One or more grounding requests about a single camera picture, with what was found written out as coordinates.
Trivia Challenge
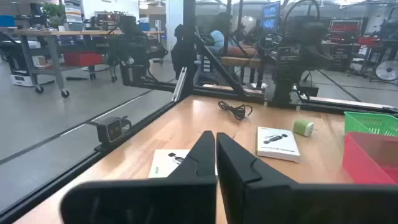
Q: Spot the wooden workbench on wheels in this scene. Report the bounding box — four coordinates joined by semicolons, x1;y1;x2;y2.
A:
13;29;165;99

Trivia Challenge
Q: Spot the person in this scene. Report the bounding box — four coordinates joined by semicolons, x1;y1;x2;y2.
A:
206;11;259;58

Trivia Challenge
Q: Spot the white floor fan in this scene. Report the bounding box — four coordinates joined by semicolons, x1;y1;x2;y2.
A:
374;59;398;83

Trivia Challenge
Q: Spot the green potted plant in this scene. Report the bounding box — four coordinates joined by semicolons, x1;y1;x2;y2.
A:
42;2;67;30

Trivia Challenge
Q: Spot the white card reader box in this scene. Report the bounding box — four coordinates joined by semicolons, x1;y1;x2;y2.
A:
147;149;191;179
256;126;301;164

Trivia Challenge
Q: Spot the red tool cabinet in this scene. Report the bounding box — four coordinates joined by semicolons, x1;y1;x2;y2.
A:
328;19;363;44

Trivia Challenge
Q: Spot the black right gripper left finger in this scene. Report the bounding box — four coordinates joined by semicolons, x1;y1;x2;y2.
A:
60;130;218;224

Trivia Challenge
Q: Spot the green charger cube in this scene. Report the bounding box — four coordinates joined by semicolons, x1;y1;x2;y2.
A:
292;119;315;138

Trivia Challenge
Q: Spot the background monitor with blue screen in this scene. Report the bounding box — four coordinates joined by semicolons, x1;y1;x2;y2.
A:
260;1;282;32

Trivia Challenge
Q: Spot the green plastic mesh basket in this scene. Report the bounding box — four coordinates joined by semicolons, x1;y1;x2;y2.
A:
343;111;398;137

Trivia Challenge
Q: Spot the black aluminium table frame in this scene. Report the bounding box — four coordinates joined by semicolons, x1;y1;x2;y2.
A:
0;0;398;223

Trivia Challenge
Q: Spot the red storage box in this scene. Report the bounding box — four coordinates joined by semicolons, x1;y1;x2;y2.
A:
63;51;105;67

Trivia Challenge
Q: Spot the black cable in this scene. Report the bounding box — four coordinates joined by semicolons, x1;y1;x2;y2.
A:
218;100;253;121

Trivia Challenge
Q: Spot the black table-level camera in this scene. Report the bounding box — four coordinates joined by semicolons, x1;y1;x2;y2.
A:
88;115;133;152

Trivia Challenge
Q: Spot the white floor unit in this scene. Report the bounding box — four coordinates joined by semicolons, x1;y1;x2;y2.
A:
9;69;55;88

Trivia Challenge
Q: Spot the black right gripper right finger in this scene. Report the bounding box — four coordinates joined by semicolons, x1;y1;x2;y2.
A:
216;132;398;224

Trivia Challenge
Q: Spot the red plastic bin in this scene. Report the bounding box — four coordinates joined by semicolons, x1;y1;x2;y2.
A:
342;131;398;185

